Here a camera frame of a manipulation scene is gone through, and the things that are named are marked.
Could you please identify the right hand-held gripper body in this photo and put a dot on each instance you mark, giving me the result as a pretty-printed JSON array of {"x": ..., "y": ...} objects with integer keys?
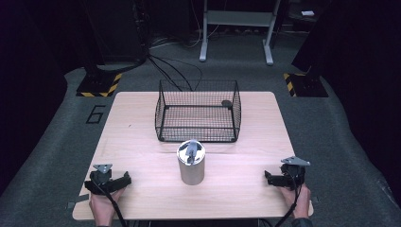
[{"x": 294, "y": 173}]

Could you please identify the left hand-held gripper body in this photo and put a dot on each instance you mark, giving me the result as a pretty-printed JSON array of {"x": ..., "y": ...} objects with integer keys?
[{"x": 100, "y": 178}]

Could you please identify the silver metal can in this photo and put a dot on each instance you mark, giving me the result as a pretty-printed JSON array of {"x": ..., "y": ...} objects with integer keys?
[{"x": 191, "y": 164}]

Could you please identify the person's left hand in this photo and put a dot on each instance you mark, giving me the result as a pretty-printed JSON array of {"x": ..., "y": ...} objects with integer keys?
[{"x": 102, "y": 206}]

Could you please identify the person's right hand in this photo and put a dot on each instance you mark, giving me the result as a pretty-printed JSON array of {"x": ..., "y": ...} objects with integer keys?
[{"x": 299, "y": 201}]

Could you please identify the small dark object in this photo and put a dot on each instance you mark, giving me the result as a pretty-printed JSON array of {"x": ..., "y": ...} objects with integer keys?
[{"x": 226, "y": 103}]

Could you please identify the black hazard-striped stand base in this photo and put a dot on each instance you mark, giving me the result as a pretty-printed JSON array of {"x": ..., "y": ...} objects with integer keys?
[
  {"x": 104, "y": 85},
  {"x": 307, "y": 85}
]

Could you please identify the white metal stand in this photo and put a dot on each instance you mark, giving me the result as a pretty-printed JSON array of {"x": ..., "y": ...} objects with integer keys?
[{"x": 205, "y": 47}]

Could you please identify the small white box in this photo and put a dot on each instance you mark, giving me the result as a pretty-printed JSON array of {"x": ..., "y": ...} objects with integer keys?
[{"x": 307, "y": 13}]

